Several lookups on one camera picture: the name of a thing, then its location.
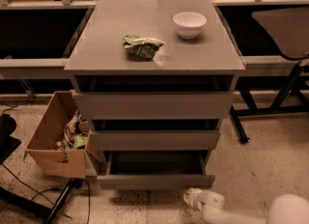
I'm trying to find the grey bottom drawer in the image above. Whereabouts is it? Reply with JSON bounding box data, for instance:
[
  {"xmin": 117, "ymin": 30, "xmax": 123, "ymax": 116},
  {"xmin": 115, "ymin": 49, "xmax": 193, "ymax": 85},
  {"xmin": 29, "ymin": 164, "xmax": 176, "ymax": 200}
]
[{"xmin": 97, "ymin": 150, "xmax": 215, "ymax": 190}]

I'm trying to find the grey top drawer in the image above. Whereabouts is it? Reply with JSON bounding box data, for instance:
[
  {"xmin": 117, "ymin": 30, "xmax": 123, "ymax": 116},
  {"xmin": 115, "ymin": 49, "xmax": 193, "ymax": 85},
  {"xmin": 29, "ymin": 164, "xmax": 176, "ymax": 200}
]
[{"xmin": 73, "ymin": 92, "xmax": 232, "ymax": 120}]

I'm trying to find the black table leg frame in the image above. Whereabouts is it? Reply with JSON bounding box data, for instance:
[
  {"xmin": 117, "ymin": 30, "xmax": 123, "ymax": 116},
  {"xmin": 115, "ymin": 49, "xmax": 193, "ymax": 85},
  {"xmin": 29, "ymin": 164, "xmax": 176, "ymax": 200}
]
[{"xmin": 230, "ymin": 62, "xmax": 309, "ymax": 144}]

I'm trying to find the black stand base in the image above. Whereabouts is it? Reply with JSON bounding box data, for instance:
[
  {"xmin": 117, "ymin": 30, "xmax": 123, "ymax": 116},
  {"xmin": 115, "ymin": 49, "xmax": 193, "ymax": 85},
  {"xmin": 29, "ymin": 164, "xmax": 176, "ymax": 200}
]
[{"xmin": 0, "ymin": 179, "xmax": 81, "ymax": 224}]

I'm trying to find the brown cardboard box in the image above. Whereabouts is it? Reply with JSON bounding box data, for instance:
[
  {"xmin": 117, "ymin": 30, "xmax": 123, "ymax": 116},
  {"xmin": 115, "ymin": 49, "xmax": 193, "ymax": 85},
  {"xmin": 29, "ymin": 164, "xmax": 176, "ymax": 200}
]
[{"xmin": 25, "ymin": 91, "xmax": 102, "ymax": 179}]

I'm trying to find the black floor cable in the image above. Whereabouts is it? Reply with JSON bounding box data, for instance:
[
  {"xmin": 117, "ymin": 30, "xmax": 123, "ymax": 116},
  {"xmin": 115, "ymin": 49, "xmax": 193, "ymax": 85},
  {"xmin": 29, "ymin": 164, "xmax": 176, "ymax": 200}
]
[{"xmin": 0, "ymin": 163, "xmax": 92, "ymax": 224}]

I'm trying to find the grey drawer cabinet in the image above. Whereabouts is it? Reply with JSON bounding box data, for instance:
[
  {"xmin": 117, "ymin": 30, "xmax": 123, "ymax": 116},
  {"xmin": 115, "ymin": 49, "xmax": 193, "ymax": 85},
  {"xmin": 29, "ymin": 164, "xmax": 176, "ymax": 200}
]
[{"xmin": 64, "ymin": 0, "xmax": 246, "ymax": 158}]

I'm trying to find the crumpled green chip bag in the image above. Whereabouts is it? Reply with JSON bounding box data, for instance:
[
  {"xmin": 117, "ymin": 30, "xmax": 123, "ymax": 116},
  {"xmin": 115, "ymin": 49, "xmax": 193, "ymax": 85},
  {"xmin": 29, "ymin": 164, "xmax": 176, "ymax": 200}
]
[{"xmin": 122, "ymin": 35, "xmax": 165, "ymax": 60}]

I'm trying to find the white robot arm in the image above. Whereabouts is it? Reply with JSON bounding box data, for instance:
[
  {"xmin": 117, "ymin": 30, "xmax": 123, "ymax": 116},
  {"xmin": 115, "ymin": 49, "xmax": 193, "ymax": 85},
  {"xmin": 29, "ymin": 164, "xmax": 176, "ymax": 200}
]
[{"xmin": 183, "ymin": 188, "xmax": 309, "ymax": 224}]

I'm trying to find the grey drawer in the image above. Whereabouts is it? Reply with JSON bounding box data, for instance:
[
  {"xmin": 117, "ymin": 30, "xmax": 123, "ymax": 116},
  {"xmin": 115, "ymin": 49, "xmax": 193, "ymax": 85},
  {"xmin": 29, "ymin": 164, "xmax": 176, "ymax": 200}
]
[
  {"xmin": 97, "ymin": 150, "xmax": 215, "ymax": 190},
  {"xmin": 90, "ymin": 130, "xmax": 220, "ymax": 151},
  {"xmin": 73, "ymin": 92, "xmax": 232, "ymax": 120}
]

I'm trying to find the grey middle drawer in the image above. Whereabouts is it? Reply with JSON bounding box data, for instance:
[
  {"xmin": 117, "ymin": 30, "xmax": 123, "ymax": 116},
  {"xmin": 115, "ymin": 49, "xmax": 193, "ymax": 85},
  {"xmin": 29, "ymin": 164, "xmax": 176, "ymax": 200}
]
[{"xmin": 90, "ymin": 130, "xmax": 220, "ymax": 151}]

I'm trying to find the green packet in box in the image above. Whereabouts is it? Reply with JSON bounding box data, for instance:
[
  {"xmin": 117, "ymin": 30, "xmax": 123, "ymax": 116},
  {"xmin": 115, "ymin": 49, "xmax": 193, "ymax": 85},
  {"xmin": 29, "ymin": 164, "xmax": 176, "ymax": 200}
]
[{"xmin": 73, "ymin": 134, "xmax": 86, "ymax": 149}]

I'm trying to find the white ceramic bowl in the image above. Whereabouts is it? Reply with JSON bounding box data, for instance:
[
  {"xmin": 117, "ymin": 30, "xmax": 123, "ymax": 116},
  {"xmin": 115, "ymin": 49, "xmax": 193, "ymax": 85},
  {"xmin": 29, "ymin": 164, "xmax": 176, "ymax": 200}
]
[{"xmin": 173, "ymin": 12, "xmax": 207, "ymax": 40}]

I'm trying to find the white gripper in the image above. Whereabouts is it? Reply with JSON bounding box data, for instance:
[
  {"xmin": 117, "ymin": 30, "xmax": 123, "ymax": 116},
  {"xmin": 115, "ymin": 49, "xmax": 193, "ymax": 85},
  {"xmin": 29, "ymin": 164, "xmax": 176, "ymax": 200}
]
[{"xmin": 183, "ymin": 188, "xmax": 225, "ymax": 211}]

